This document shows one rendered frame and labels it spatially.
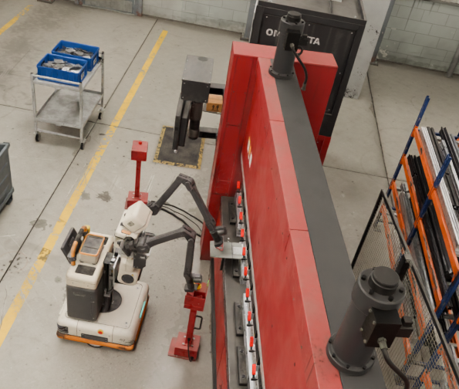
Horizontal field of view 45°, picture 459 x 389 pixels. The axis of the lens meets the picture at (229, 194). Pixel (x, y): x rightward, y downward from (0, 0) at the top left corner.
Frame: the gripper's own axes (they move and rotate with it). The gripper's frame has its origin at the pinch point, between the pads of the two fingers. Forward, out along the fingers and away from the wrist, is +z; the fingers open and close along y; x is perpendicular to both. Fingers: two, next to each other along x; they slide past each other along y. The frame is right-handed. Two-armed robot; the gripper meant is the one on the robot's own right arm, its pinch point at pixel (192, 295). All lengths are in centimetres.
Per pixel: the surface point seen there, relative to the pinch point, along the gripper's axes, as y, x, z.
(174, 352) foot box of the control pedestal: -26, -3, 69
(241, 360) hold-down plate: 46, -60, 0
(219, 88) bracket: 8, 171, -94
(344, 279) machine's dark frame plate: 113, -106, -126
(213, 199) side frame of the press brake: -1, 117, -5
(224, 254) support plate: 23.1, 28.9, -16.5
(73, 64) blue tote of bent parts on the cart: -191, 300, -72
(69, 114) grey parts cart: -210, 288, -12
